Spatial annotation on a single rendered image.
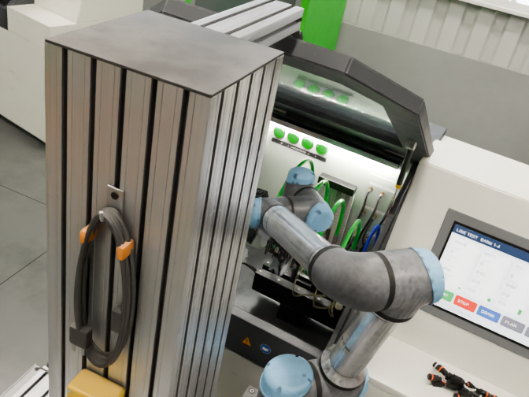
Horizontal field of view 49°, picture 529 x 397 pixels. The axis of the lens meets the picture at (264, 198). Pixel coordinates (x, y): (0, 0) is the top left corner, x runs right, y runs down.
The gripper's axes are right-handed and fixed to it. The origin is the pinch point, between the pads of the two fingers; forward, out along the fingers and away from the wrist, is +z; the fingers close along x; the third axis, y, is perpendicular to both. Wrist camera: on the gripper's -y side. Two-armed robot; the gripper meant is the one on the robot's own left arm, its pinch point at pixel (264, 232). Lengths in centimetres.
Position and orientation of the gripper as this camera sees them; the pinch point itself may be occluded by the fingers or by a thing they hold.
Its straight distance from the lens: 187.2
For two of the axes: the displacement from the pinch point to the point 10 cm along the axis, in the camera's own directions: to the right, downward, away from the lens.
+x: 7.7, 2.6, -5.8
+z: 4.3, 4.7, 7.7
